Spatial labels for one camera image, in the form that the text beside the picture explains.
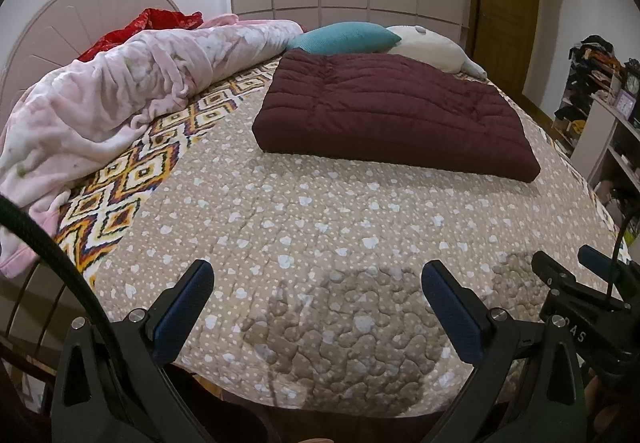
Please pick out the red cloth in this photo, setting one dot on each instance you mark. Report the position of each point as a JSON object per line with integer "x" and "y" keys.
{"x": 150, "y": 20}

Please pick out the cluttered shoe rack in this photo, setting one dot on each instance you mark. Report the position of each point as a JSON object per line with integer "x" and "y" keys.
{"x": 595, "y": 58}

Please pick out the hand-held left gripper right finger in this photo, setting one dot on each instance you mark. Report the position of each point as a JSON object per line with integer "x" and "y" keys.
{"x": 452, "y": 318}

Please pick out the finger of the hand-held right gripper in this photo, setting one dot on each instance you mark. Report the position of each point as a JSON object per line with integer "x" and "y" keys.
{"x": 550, "y": 268}
{"x": 597, "y": 260}

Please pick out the brown metal bed frame rails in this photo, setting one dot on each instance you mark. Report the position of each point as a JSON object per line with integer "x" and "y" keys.
{"x": 30, "y": 293}

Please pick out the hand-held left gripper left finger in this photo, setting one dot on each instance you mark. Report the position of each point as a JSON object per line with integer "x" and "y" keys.
{"x": 182, "y": 308}

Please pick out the maroon quilted puffer jacket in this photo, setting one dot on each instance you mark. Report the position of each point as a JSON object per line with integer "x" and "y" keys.
{"x": 390, "y": 113}

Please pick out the wooden door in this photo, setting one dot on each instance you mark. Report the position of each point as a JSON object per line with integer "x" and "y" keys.
{"x": 507, "y": 13}

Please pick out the small purple desk clock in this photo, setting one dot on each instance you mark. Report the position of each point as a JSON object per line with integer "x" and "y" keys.
{"x": 625, "y": 104}

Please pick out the beige patterned bed quilt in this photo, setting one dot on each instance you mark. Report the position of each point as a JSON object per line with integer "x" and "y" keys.
{"x": 300, "y": 233}

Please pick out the white plush pillow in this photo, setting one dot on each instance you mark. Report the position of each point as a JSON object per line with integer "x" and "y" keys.
{"x": 430, "y": 48}

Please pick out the teal knitted pillow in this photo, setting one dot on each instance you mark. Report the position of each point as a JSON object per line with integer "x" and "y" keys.
{"x": 345, "y": 37}

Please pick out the white shelf cabinet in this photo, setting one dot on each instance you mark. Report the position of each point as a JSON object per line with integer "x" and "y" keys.
{"x": 592, "y": 138}

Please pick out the dark wooden mantel clock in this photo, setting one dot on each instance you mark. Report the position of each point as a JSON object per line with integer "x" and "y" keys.
{"x": 632, "y": 83}

